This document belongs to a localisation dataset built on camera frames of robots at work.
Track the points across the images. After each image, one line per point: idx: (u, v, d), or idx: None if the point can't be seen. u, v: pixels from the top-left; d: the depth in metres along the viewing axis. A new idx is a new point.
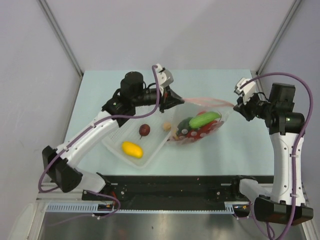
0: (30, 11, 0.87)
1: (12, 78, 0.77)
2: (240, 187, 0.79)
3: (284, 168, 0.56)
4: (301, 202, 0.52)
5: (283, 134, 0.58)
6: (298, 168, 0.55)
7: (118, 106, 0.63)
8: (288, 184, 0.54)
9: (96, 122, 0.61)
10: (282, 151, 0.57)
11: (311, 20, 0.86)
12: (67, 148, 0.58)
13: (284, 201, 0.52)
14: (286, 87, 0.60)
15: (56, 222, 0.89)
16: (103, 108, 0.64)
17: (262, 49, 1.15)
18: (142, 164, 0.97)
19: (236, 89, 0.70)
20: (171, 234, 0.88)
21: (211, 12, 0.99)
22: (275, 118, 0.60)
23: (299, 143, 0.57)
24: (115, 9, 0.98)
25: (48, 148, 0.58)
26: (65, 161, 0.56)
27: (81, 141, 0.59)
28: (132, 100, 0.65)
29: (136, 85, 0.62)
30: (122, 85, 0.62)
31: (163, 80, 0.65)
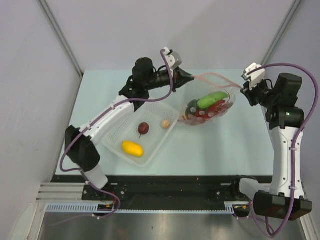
0: (31, 11, 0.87)
1: (12, 77, 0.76)
2: (239, 185, 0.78)
3: (283, 161, 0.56)
4: (299, 195, 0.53)
5: (282, 128, 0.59)
6: (297, 162, 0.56)
7: (134, 92, 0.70)
8: (287, 176, 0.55)
9: (116, 104, 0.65)
10: (282, 145, 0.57)
11: (310, 21, 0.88)
12: (90, 127, 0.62)
13: (283, 193, 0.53)
14: (293, 81, 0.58)
15: (56, 222, 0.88)
16: (121, 93, 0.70)
17: (261, 50, 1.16)
18: (143, 163, 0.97)
19: (244, 74, 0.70)
20: (171, 234, 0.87)
21: (211, 13, 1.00)
22: (275, 113, 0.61)
23: (298, 138, 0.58)
24: (116, 10, 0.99)
25: (71, 128, 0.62)
26: (89, 138, 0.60)
27: (102, 121, 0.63)
28: (145, 85, 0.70)
29: (147, 69, 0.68)
30: (134, 71, 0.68)
31: (172, 62, 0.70)
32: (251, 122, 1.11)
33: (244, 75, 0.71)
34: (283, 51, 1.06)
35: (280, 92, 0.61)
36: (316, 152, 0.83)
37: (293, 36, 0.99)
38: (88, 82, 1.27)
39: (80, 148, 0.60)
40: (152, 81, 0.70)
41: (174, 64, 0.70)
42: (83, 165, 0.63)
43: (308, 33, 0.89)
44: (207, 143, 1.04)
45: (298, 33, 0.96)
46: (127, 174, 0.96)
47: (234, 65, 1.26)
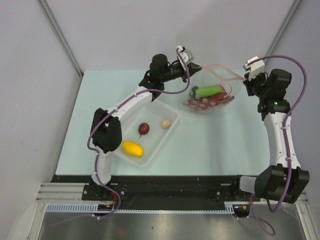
0: (31, 11, 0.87)
1: (12, 77, 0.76)
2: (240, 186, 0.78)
3: (277, 138, 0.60)
4: (296, 165, 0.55)
5: (272, 113, 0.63)
6: (290, 138, 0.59)
7: (153, 84, 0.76)
8: (283, 150, 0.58)
9: (138, 92, 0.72)
10: (274, 126, 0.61)
11: (310, 22, 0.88)
12: (117, 109, 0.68)
13: (281, 164, 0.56)
14: (283, 77, 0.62)
15: (57, 222, 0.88)
16: (141, 85, 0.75)
17: (261, 50, 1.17)
18: (143, 163, 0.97)
19: (244, 65, 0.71)
20: (172, 233, 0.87)
21: (211, 13, 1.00)
22: (266, 104, 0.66)
23: (287, 120, 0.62)
24: (116, 10, 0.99)
25: (99, 110, 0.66)
26: (117, 118, 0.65)
27: (127, 105, 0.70)
28: (161, 77, 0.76)
29: (163, 65, 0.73)
30: (151, 67, 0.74)
31: (185, 60, 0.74)
32: (251, 122, 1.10)
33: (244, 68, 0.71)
34: (284, 51, 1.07)
35: (271, 86, 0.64)
36: (316, 152, 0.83)
37: (293, 36, 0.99)
38: (88, 82, 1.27)
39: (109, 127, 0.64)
40: (167, 74, 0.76)
41: (187, 62, 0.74)
42: (108, 145, 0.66)
43: (308, 34, 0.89)
44: (207, 142, 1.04)
45: (298, 33, 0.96)
46: (128, 173, 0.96)
47: (234, 65, 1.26)
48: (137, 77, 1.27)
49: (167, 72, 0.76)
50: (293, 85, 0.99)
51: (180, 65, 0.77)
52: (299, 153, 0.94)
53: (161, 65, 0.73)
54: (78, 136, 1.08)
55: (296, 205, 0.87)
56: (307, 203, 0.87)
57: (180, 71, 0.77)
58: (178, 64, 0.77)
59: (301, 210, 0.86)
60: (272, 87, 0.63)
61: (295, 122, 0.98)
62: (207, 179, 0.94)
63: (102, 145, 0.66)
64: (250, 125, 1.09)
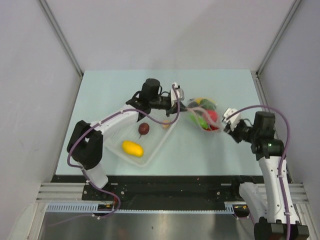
0: (31, 11, 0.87)
1: (12, 78, 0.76)
2: (239, 190, 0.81)
3: (274, 188, 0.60)
4: (295, 220, 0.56)
5: (267, 157, 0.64)
6: (286, 188, 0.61)
7: (139, 104, 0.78)
8: (281, 203, 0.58)
9: (125, 109, 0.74)
10: (270, 173, 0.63)
11: (311, 22, 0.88)
12: (101, 123, 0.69)
13: (280, 219, 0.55)
14: (268, 117, 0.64)
15: (57, 222, 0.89)
16: (128, 103, 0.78)
17: (261, 50, 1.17)
18: (144, 163, 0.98)
19: (224, 119, 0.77)
20: (171, 233, 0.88)
21: (211, 13, 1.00)
22: (259, 145, 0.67)
23: (283, 165, 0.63)
24: (116, 9, 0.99)
25: (81, 122, 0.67)
26: (99, 132, 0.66)
27: (112, 121, 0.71)
28: (150, 102, 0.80)
29: (155, 88, 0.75)
30: (144, 87, 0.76)
31: (178, 97, 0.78)
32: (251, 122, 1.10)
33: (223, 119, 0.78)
34: (283, 51, 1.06)
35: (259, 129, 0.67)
36: (316, 153, 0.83)
37: (293, 36, 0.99)
38: (88, 82, 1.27)
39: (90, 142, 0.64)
40: (156, 102, 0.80)
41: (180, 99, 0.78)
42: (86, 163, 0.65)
43: (308, 34, 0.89)
44: (207, 143, 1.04)
45: (298, 33, 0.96)
46: (127, 173, 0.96)
47: (234, 65, 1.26)
48: (137, 77, 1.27)
49: (157, 101, 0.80)
50: (293, 85, 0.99)
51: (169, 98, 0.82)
52: (299, 153, 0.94)
53: (153, 88, 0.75)
54: None
55: (296, 205, 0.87)
56: (307, 203, 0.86)
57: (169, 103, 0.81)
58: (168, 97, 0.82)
59: (301, 210, 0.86)
60: (261, 128, 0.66)
61: (295, 122, 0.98)
62: (207, 179, 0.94)
63: (82, 161, 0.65)
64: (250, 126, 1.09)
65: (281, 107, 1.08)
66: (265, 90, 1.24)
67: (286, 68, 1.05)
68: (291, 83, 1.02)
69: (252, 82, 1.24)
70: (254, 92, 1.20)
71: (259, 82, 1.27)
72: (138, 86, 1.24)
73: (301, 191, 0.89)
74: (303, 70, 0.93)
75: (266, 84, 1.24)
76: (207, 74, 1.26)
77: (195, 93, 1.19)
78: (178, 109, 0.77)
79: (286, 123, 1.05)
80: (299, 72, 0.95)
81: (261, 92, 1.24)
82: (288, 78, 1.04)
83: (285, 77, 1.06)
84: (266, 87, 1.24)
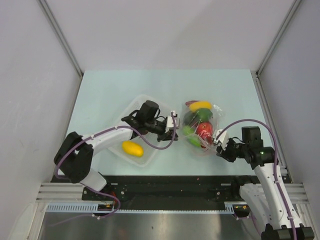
0: (31, 11, 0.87)
1: (12, 78, 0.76)
2: (239, 191, 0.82)
3: (274, 193, 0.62)
4: (299, 223, 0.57)
5: (262, 166, 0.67)
6: (285, 192, 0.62)
7: (135, 122, 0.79)
8: (282, 208, 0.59)
9: (119, 126, 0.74)
10: (267, 180, 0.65)
11: (311, 22, 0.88)
12: (93, 137, 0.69)
13: (285, 225, 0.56)
14: (253, 128, 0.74)
15: (57, 222, 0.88)
16: (124, 119, 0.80)
17: (261, 51, 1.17)
18: (142, 164, 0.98)
19: (214, 140, 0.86)
20: (172, 233, 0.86)
21: (211, 13, 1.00)
22: (252, 154, 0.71)
23: (277, 171, 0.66)
24: (116, 10, 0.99)
25: (73, 134, 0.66)
26: (90, 146, 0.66)
27: (104, 136, 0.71)
28: (146, 123, 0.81)
29: (153, 110, 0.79)
30: (143, 107, 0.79)
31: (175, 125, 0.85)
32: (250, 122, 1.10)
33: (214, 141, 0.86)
34: (284, 51, 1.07)
35: (248, 141, 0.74)
36: (316, 153, 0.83)
37: (293, 36, 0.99)
38: (88, 82, 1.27)
39: (78, 155, 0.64)
40: (151, 124, 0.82)
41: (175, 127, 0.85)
42: (71, 176, 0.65)
43: (309, 34, 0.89)
44: None
45: (298, 34, 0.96)
46: (127, 173, 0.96)
47: (234, 65, 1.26)
48: (137, 77, 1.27)
49: (151, 124, 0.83)
50: (293, 86, 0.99)
51: (165, 123, 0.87)
52: (299, 153, 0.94)
53: (151, 109, 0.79)
54: None
55: (296, 205, 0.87)
56: (307, 203, 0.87)
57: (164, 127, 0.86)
58: (163, 122, 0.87)
59: (301, 210, 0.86)
60: (249, 139, 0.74)
61: (295, 123, 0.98)
62: (207, 179, 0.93)
63: (70, 174, 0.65)
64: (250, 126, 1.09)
65: (281, 107, 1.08)
66: (265, 90, 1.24)
67: (286, 68, 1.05)
68: (291, 83, 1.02)
69: (251, 82, 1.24)
70: (254, 92, 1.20)
71: (259, 82, 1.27)
72: (138, 86, 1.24)
73: (301, 191, 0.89)
74: (303, 70, 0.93)
75: (266, 84, 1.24)
76: (207, 74, 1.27)
77: (195, 93, 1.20)
78: (173, 137, 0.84)
79: (285, 123, 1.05)
80: (299, 72, 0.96)
81: (261, 92, 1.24)
82: (288, 79, 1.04)
83: (285, 77, 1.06)
84: (266, 87, 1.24)
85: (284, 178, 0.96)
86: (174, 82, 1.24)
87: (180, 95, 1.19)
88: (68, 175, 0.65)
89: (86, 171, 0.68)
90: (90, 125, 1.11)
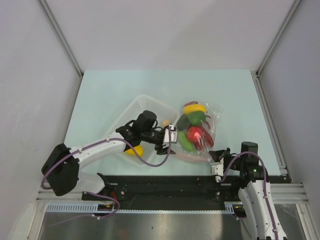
0: (31, 12, 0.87)
1: (12, 77, 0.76)
2: (239, 193, 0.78)
3: (261, 207, 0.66)
4: (283, 236, 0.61)
5: (253, 182, 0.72)
6: (272, 207, 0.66)
7: (130, 133, 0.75)
8: (269, 221, 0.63)
9: (111, 138, 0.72)
10: (257, 194, 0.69)
11: (311, 22, 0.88)
12: (81, 150, 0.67)
13: (269, 236, 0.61)
14: (252, 146, 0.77)
15: (56, 222, 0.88)
16: (118, 130, 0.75)
17: (261, 51, 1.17)
18: (142, 163, 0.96)
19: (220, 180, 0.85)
20: (171, 233, 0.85)
21: (211, 13, 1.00)
22: (246, 172, 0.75)
23: (267, 187, 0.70)
24: (116, 10, 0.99)
25: (61, 146, 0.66)
26: (77, 161, 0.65)
27: (93, 149, 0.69)
28: (142, 134, 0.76)
29: (151, 120, 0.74)
30: (140, 116, 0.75)
31: (171, 139, 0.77)
32: (250, 122, 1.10)
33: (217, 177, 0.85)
34: (283, 51, 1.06)
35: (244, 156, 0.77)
36: (316, 152, 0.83)
37: (293, 36, 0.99)
38: (88, 82, 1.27)
39: (63, 169, 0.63)
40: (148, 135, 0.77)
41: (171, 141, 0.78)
42: (55, 188, 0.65)
43: (309, 34, 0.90)
44: None
45: (298, 34, 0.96)
46: (128, 173, 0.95)
47: (234, 66, 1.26)
48: (137, 77, 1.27)
49: (149, 134, 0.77)
50: (293, 86, 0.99)
51: (163, 134, 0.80)
52: (298, 153, 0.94)
53: (149, 120, 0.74)
54: (77, 136, 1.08)
55: (296, 205, 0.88)
56: (308, 203, 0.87)
57: (161, 139, 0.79)
58: (161, 132, 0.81)
59: (301, 210, 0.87)
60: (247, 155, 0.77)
61: (294, 123, 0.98)
62: (207, 179, 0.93)
63: (55, 186, 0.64)
64: (251, 126, 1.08)
65: (281, 107, 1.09)
66: (265, 91, 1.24)
67: (286, 68, 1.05)
68: (290, 84, 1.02)
69: (251, 82, 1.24)
70: (254, 92, 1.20)
71: (259, 82, 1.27)
72: (139, 86, 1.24)
73: (301, 191, 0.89)
74: (303, 70, 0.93)
75: (265, 84, 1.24)
76: (207, 74, 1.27)
77: (195, 93, 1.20)
78: (169, 151, 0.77)
79: (285, 124, 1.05)
80: (298, 72, 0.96)
81: (261, 92, 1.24)
82: (288, 79, 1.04)
83: (285, 76, 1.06)
84: (266, 87, 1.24)
85: (284, 178, 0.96)
86: (174, 83, 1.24)
87: (179, 96, 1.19)
88: (53, 186, 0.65)
89: (71, 184, 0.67)
90: (90, 125, 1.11)
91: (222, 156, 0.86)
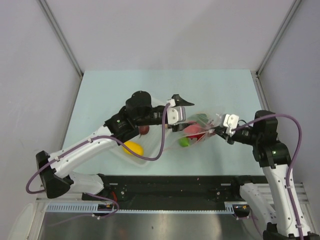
0: (31, 11, 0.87)
1: (12, 77, 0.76)
2: (239, 191, 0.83)
3: (283, 200, 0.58)
4: (307, 231, 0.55)
5: (273, 168, 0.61)
6: (296, 199, 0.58)
7: (121, 124, 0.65)
8: (291, 215, 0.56)
9: (94, 137, 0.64)
10: (277, 184, 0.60)
11: (311, 22, 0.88)
12: (58, 159, 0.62)
13: (292, 234, 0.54)
14: (270, 121, 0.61)
15: (56, 222, 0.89)
16: (105, 124, 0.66)
17: (261, 51, 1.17)
18: (142, 163, 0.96)
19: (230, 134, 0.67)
20: (171, 233, 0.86)
21: (211, 13, 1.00)
22: (263, 153, 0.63)
23: (290, 174, 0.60)
24: (116, 10, 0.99)
25: (42, 153, 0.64)
26: (53, 171, 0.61)
27: (72, 155, 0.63)
28: (137, 119, 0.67)
29: (141, 107, 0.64)
30: (128, 104, 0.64)
31: (174, 118, 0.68)
32: None
33: (228, 131, 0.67)
34: (284, 51, 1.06)
35: (262, 132, 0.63)
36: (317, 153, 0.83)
37: (293, 36, 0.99)
38: (88, 82, 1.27)
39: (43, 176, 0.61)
40: (148, 118, 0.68)
41: (176, 121, 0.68)
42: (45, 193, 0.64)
43: (309, 34, 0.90)
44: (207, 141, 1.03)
45: (298, 34, 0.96)
46: (128, 173, 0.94)
47: (234, 66, 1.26)
48: (137, 77, 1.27)
49: (150, 117, 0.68)
50: (294, 85, 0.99)
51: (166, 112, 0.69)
52: (299, 153, 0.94)
53: (138, 107, 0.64)
54: (77, 136, 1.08)
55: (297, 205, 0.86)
56: (307, 203, 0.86)
57: None
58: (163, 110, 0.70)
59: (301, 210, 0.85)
60: (263, 132, 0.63)
61: (295, 123, 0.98)
62: (207, 179, 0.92)
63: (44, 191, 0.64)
64: None
65: (281, 107, 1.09)
66: (265, 91, 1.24)
67: (286, 68, 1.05)
68: (291, 83, 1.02)
69: (252, 82, 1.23)
70: (254, 92, 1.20)
71: (259, 82, 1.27)
72: (139, 86, 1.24)
73: (301, 191, 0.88)
74: (303, 70, 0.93)
75: (265, 84, 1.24)
76: (206, 74, 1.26)
77: (195, 93, 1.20)
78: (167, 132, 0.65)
79: (285, 124, 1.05)
80: (299, 72, 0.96)
81: (261, 92, 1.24)
82: (288, 79, 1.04)
83: (285, 76, 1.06)
84: (265, 87, 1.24)
85: None
86: (174, 83, 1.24)
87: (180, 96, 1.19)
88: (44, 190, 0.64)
89: (59, 189, 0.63)
90: (90, 125, 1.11)
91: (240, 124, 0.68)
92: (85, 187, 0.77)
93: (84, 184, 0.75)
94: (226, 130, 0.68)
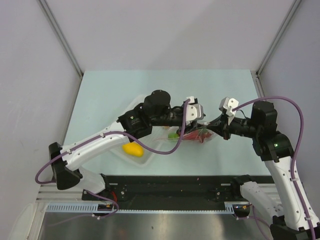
0: (31, 11, 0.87)
1: (11, 76, 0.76)
2: (240, 192, 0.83)
3: (290, 193, 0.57)
4: (316, 222, 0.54)
5: (277, 161, 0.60)
6: (302, 191, 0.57)
7: (135, 121, 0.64)
8: (299, 208, 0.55)
9: (106, 133, 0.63)
10: (282, 177, 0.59)
11: (312, 21, 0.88)
12: (70, 151, 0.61)
13: (302, 227, 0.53)
14: (269, 112, 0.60)
15: (56, 222, 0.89)
16: (119, 120, 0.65)
17: (262, 50, 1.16)
18: (142, 163, 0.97)
19: (228, 112, 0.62)
20: (171, 233, 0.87)
21: (211, 13, 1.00)
22: (264, 146, 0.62)
23: (294, 166, 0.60)
24: (116, 10, 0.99)
25: (54, 145, 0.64)
26: (64, 164, 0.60)
27: (84, 148, 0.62)
28: (152, 118, 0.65)
29: (160, 106, 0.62)
30: (147, 101, 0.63)
31: (193, 116, 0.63)
32: None
33: (229, 112, 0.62)
34: (284, 51, 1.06)
35: (262, 124, 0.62)
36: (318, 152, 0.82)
37: (294, 35, 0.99)
38: (89, 82, 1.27)
39: (55, 167, 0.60)
40: (164, 118, 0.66)
41: (194, 119, 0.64)
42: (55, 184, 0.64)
43: (309, 33, 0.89)
44: (207, 142, 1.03)
45: (298, 33, 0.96)
46: (128, 173, 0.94)
47: (234, 66, 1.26)
48: (137, 77, 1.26)
49: (166, 116, 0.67)
50: (294, 85, 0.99)
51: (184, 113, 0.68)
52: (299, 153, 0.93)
53: (157, 106, 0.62)
54: (77, 136, 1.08)
55: None
56: None
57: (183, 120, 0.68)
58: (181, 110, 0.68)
59: None
60: (263, 124, 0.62)
61: (295, 122, 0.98)
62: (207, 179, 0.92)
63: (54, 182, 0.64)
64: None
65: (281, 107, 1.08)
66: (265, 91, 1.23)
67: (286, 68, 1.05)
68: (291, 83, 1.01)
69: (252, 82, 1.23)
70: (254, 91, 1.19)
71: (259, 82, 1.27)
72: (138, 86, 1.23)
73: None
74: (303, 70, 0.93)
75: (266, 84, 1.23)
76: (207, 74, 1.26)
77: (195, 93, 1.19)
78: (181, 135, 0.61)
79: (286, 124, 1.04)
80: (299, 72, 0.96)
81: (261, 92, 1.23)
82: (288, 79, 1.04)
83: (285, 76, 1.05)
84: (266, 87, 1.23)
85: None
86: (174, 83, 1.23)
87: (179, 96, 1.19)
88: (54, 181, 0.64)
89: (69, 182, 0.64)
90: (90, 125, 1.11)
91: (245, 120, 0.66)
92: (88, 184, 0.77)
93: (87, 182, 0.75)
94: (225, 113, 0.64)
